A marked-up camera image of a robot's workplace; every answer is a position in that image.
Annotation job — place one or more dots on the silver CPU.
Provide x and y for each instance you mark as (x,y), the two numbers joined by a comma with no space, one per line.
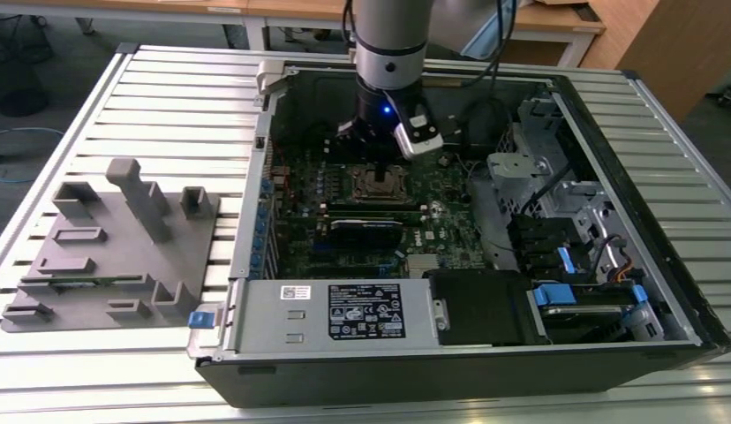
(368,185)

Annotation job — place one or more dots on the CPU socket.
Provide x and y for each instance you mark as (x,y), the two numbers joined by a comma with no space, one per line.
(356,194)

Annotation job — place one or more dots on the RAM slot black clips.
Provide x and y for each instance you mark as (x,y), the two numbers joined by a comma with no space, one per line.
(372,202)
(372,209)

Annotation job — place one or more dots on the RAM slot white clips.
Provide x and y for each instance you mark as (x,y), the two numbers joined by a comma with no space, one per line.
(372,206)
(428,217)

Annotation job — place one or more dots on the green RAM stick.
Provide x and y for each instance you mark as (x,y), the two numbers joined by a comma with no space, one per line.
(377,214)
(77,279)

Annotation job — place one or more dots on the black graphics card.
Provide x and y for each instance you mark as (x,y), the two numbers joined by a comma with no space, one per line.
(365,233)

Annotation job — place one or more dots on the green motherboard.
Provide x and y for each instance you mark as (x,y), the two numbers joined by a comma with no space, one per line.
(457,229)

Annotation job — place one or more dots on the grey metal drive cage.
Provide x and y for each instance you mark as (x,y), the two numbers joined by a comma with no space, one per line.
(506,198)

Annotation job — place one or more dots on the wooden desk white legs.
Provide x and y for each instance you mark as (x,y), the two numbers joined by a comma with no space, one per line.
(136,4)
(308,9)
(554,22)

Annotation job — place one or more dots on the silver chipset heat sink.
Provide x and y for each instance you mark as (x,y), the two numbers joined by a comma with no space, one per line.
(424,263)

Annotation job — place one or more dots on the black plastic shroud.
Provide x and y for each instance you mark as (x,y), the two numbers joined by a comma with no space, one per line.
(486,308)

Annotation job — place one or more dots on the silver power supply unit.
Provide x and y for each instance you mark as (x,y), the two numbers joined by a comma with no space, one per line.
(269,324)

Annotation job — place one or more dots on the grey parts rack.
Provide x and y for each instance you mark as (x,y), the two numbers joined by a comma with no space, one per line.
(136,274)

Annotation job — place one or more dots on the blue case latch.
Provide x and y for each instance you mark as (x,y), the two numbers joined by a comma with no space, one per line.
(200,320)

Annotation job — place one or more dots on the hard disk blue carrier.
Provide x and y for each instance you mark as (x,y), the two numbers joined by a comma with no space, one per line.
(581,310)

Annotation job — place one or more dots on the blue plastic clip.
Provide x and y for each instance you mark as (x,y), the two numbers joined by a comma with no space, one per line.
(638,294)

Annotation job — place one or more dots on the black PC case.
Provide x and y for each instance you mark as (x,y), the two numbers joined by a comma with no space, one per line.
(457,382)

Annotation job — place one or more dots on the wooden cabinet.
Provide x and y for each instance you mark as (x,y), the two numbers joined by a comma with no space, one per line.
(695,44)

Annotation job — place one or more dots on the black waste bin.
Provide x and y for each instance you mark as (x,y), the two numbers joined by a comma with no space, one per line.
(21,99)

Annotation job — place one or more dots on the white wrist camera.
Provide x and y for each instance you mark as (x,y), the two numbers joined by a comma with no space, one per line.
(422,132)

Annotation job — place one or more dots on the grey-blue plastic bracket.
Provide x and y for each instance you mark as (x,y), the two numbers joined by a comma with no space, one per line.
(539,112)

